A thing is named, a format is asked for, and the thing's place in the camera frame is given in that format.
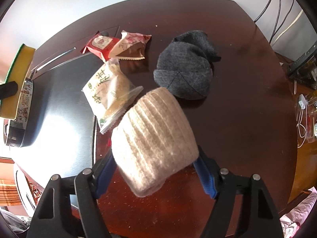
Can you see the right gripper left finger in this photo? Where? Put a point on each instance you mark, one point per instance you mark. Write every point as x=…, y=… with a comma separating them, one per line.
x=103, y=173

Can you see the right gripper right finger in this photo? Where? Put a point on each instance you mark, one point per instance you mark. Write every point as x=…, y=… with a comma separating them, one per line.
x=208, y=172

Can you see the beige knitted sock roll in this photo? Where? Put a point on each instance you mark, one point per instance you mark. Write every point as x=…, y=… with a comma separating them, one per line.
x=153, y=141

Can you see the red snack packet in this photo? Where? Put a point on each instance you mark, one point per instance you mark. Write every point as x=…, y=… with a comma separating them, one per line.
x=100, y=45

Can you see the green yellow sponge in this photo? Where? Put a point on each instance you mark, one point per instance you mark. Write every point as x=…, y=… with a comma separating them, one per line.
x=11, y=89

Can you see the clear oat snack packet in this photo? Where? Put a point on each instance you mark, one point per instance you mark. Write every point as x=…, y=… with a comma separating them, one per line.
x=109, y=93

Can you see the pink floral cloth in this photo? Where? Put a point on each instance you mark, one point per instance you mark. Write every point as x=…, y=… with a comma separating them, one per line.
x=293, y=220

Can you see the round cookie tin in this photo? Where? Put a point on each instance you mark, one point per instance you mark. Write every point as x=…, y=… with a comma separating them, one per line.
x=14, y=130

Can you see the grey sock roll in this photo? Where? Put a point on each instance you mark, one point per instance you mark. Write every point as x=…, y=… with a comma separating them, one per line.
x=185, y=67

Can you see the pink floral snack packet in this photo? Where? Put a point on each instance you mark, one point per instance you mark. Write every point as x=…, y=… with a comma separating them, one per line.
x=131, y=46

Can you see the black monitor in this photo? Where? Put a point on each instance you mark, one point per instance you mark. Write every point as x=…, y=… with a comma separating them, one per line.
x=292, y=68

